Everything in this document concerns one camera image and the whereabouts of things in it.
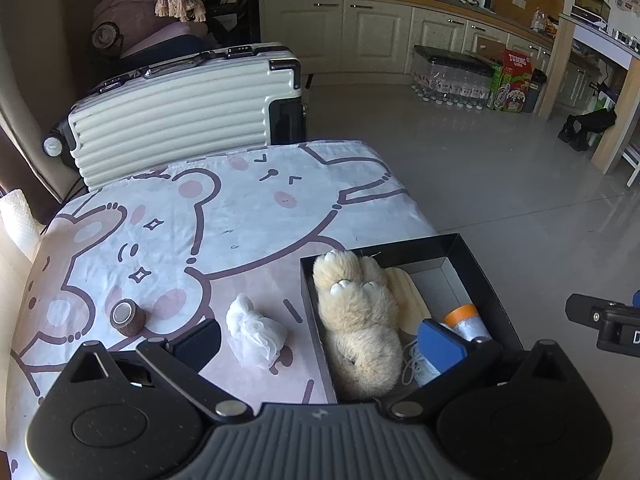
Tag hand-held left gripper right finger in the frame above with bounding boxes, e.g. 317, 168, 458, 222
382, 318, 574, 420

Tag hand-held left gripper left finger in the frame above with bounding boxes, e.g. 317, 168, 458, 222
64, 318, 257, 424

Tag white mesh bath pouf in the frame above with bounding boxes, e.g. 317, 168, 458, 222
225, 293, 289, 372

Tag black cardboard box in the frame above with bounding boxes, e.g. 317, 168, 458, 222
299, 232, 527, 406

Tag brown bandage roll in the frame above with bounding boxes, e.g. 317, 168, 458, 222
109, 299, 147, 334

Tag beige plush toy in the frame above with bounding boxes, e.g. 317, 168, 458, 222
312, 249, 404, 402

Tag white chair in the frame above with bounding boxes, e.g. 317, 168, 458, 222
619, 139, 640, 189

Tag bear printed bed sheet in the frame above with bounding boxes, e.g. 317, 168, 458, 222
7, 139, 442, 467

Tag white foam sheet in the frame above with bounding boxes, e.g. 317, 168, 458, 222
0, 188, 42, 262

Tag dark grey bin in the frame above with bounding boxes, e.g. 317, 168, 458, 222
522, 68, 549, 114

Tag white ribbed suitcase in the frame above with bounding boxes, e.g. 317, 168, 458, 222
42, 42, 308, 192

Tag red green carton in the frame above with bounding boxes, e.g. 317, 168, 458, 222
487, 48, 534, 114

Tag wooden desk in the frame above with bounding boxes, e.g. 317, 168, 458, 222
537, 10, 640, 177

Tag pack of water bottles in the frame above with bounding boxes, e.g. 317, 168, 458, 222
410, 44, 495, 112

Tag snack bag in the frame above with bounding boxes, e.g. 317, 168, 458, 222
529, 7, 562, 37

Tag glass fish tank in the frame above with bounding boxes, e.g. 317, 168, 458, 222
569, 0, 612, 20

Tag white kitchen cabinets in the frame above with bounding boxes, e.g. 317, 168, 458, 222
252, 0, 601, 111

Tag pink bedding bundle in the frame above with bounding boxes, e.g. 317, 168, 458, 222
91, 0, 212, 57

